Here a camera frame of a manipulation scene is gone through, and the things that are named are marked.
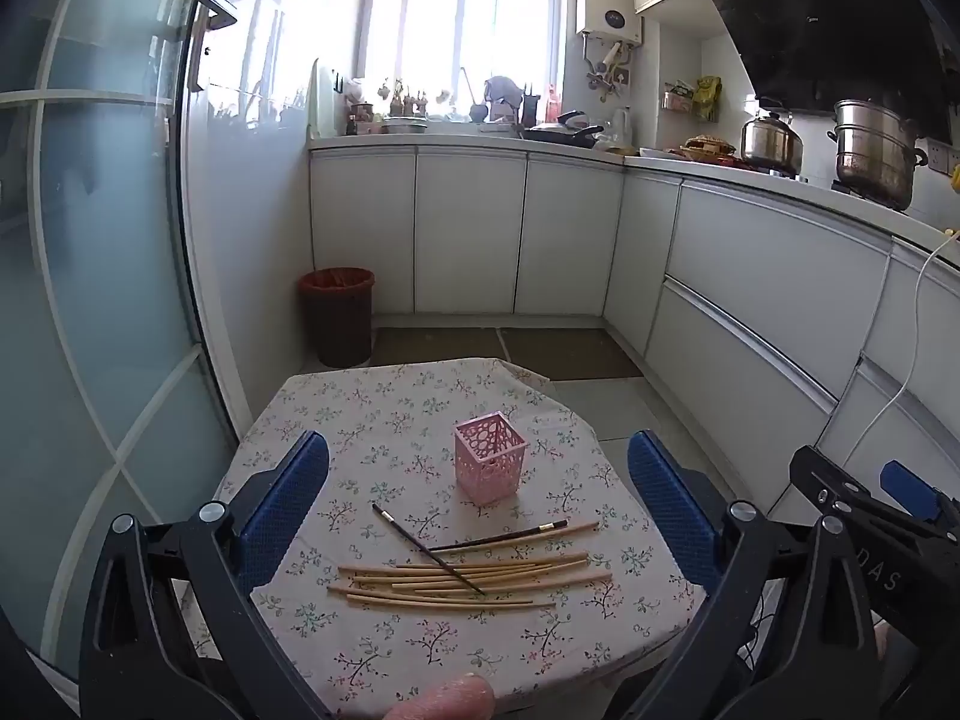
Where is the yellow bag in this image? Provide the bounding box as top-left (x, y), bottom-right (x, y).
top-left (691, 75), bottom-right (722, 121)

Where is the kitchen window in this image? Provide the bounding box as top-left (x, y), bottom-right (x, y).
top-left (199, 0), bottom-right (563, 125)

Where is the pink perforated utensil holder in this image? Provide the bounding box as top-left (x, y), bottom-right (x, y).
top-left (453, 411), bottom-right (524, 507)

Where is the frosted glass sliding door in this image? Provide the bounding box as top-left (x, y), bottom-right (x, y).
top-left (0, 0), bottom-right (248, 691)

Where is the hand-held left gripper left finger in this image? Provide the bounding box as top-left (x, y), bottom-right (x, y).
top-left (79, 430), bottom-right (331, 720)

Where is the brown trash bin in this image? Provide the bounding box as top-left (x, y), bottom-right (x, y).
top-left (298, 268), bottom-right (376, 368)

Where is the plate of food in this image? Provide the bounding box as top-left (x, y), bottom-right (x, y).
top-left (679, 135), bottom-right (743, 162)

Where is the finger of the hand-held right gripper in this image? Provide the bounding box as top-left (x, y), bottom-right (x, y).
top-left (879, 460), bottom-right (960, 533)
top-left (789, 446), bottom-right (901, 537)

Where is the white cable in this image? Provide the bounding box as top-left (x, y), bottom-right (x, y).
top-left (851, 229), bottom-right (960, 458)

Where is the floral tablecloth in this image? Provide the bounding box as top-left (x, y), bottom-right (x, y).
top-left (191, 356), bottom-right (710, 720)

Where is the steel kettle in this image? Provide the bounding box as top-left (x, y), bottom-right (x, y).
top-left (741, 111), bottom-right (805, 173)

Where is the white base cabinet with drawers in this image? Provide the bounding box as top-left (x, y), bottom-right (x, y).
top-left (604, 165), bottom-right (960, 541)

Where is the black chopstick gold band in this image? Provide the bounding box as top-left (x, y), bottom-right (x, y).
top-left (373, 502), bottom-right (486, 599)
top-left (430, 521), bottom-right (569, 552)

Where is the black range hood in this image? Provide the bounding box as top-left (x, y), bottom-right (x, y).
top-left (694, 0), bottom-right (960, 147)

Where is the white base cabinet with doors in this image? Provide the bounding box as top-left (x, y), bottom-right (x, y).
top-left (309, 146), bottom-right (627, 316)

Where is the black frying pan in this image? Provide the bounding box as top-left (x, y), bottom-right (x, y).
top-left (523, 111), bottom-right (605, 149)

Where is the pile of bamboo chopsticks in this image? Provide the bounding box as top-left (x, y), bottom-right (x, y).
top-left (328, 521), bottom-right (614, 608)

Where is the steel steamer pot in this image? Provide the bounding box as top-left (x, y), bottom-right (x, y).
top-left (827, 99), bottom-right (929, 211)

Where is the white cutting board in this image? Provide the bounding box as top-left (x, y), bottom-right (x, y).
top-left (309, 58), bottom-right (338, 140)

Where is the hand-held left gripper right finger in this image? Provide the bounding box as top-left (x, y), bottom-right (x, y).
top-left (626, 430), bottom-right (878, 720)

